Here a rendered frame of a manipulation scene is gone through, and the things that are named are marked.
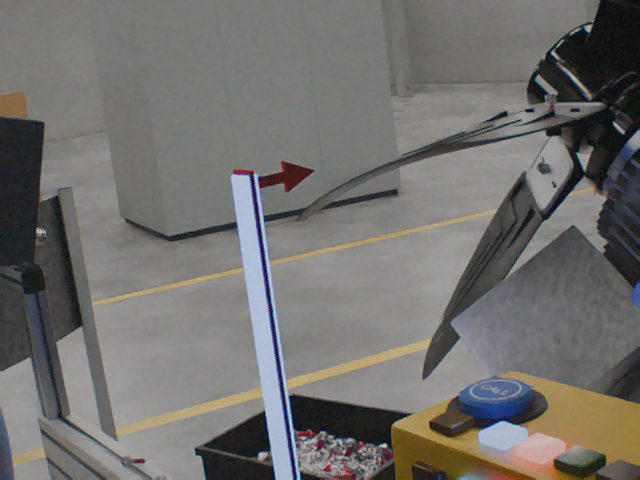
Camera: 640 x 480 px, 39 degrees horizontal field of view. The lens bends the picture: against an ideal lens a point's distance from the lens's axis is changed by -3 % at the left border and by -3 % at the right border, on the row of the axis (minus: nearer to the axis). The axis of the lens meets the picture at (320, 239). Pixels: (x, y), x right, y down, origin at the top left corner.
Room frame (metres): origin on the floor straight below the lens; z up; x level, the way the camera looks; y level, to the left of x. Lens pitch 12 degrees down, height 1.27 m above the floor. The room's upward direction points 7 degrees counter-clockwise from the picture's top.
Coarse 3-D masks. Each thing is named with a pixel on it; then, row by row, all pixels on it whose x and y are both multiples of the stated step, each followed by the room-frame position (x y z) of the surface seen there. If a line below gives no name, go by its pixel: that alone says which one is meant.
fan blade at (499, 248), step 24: (528, 192) 0.98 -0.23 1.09; (504, 216) 1.01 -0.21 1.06; (528, 216) 0.95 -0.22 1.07; (480, 240) 1.09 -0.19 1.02; (504, 240) 0.98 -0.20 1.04; (528, 240) 0.93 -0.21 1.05; (480, 264) 1.01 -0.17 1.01; (504, 264) 0.95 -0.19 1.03; (456, 288) 1.07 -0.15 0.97; (480, 288) 0.97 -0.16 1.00; (456, 312) 1.00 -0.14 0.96; (456, 336) 0.96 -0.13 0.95; (432, 360) 0.98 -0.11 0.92
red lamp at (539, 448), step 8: (528, 440) 0.41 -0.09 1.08; (536, 440) 0.41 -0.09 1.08; (544, 440) 0.41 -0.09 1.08; (552, 440) 0.41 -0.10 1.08; (560, 440) 0.41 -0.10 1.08; (520, 448) 0.41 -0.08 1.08; (528, 448) 0.40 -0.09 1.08; (536, 448) 0.40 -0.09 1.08; (544, 448) 0.40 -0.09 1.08; (552, 448) 0.40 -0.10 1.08; (560, 448) 0.40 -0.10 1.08; (520, 456) 0.41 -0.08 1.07; (528, 456) 0.40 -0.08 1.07; (536, 456) 0.40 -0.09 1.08; (544, 456) 0.40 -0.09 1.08; (552, 456) 0.40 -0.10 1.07
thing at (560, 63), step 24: (552, 48) 0.93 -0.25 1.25; (576, 48) 0.92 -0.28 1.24; (552, 72) 0.93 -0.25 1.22; (576, 72) 0.91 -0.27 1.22; (600, 72) 0.90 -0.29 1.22; (624, 72) 0.89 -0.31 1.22; (528, 96) 0.96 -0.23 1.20; (576, 96) 0.90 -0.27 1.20; (600, 96) 0.89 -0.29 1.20; (624, 96) 0.89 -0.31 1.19; (600, 120) 0.90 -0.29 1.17; (624, 120) 0.85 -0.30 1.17; (576, 144) 0.92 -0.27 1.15; (600, 144) 0.87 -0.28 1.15; (624, 144) 0.86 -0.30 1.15; (600, 168) 0.87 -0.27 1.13; (600, 192) 0.91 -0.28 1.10
